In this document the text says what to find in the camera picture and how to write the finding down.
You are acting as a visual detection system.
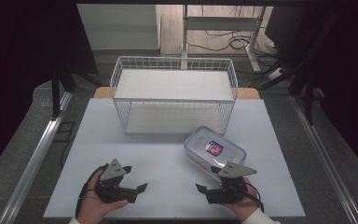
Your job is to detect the black floor cables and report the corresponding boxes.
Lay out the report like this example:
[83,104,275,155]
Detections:
[186,5,282,59]

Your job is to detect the white power strip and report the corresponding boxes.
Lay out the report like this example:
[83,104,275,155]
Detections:
[266,66,284,81]

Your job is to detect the black metal stand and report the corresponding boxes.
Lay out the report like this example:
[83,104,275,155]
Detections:
[49,66,77,119]
[287,8,341,126]

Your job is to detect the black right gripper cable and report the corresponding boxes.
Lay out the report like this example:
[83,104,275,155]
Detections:
[229,182,266,214]

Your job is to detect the clear plastic lidded food container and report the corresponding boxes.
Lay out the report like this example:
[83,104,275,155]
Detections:
[183,125,248,182]

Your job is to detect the black metal bracket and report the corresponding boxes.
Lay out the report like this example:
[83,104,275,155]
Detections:
[53,119,76,145]

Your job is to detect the person's left hand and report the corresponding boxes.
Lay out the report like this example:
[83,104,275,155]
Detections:
[76,170,129,224]

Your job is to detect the aluminium rail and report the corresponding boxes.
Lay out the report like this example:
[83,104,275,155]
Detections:
[290,94,358,224]
[0,91,75,224]

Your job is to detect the person's right hand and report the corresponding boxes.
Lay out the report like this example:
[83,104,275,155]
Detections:
[221,176,261,222]

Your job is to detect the white wire basket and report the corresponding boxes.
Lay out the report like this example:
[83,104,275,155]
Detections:
[109,55,240,136]

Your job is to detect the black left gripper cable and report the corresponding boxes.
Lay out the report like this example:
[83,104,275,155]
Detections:
[75,163,110,217]

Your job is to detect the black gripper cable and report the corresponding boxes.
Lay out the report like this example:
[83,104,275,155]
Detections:
[75,163,110,217]
[229,182,266,214]

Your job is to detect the person's right white sleeve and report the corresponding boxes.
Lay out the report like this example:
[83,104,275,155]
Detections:
[240,207,282,224]

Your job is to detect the white metal desk frame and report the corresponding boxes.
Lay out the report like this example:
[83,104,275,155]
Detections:
[180,4,268,73]

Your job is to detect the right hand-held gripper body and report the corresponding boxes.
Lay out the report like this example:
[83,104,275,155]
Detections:
[205,161,258,205]

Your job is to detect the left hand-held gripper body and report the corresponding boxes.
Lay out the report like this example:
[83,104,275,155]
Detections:
[94,158,138,204]

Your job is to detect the white cabinet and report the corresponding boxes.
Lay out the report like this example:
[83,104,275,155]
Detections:
[76,3,163,51]

